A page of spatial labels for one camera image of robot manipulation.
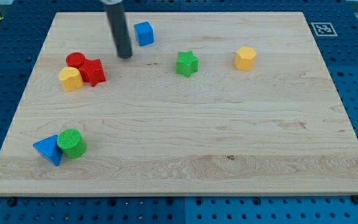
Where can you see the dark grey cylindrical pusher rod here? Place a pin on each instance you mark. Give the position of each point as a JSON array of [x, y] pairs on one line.
[[117, 21]]

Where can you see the red star block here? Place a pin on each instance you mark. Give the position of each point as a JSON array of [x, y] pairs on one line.
[[92, 72]]

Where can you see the green star block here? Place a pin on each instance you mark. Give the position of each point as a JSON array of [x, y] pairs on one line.
[[187, 63]]

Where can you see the blue cube block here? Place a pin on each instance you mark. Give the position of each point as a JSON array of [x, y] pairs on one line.
[[144, 33]]

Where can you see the red cylinder block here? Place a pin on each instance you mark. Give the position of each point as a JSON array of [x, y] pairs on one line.
[[75, 59]]

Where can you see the yellow heart block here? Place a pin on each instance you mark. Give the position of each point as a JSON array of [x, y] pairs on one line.
[[70, 78]]

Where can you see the green cylinder block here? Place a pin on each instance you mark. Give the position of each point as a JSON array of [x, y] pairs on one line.
[[71, 143]]

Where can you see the light wooden board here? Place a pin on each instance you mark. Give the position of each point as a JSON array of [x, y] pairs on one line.
[[279, 129]]

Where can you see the yellow hexagon block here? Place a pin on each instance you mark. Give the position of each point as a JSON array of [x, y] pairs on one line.
[[245, 58]]

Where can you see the blue triangle block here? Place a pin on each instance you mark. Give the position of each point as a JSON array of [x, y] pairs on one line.
[[49, 149]]

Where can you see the white fiducial marker tag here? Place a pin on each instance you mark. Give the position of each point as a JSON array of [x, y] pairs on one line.
[[324, 29]]

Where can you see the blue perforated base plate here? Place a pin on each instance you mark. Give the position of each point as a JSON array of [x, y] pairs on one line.
[[22, 33]]

